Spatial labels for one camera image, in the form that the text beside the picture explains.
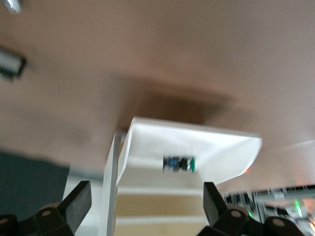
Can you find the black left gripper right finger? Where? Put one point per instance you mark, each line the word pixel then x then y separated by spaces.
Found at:
pixel 214 206

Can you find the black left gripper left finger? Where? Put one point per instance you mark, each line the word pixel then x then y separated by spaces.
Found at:
pixel 73 206

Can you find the green push button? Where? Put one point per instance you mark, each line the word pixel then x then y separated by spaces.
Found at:
pixel 177 163

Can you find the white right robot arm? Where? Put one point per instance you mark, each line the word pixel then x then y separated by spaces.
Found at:
pixel 297 206

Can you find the white drawer cabinet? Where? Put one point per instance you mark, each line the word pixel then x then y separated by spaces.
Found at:
pixel 108 196

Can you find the black white-faced square button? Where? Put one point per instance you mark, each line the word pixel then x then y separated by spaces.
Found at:
pixel 9 64

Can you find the brown table mat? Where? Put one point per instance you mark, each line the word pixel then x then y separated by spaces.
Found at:
pixel 157 49

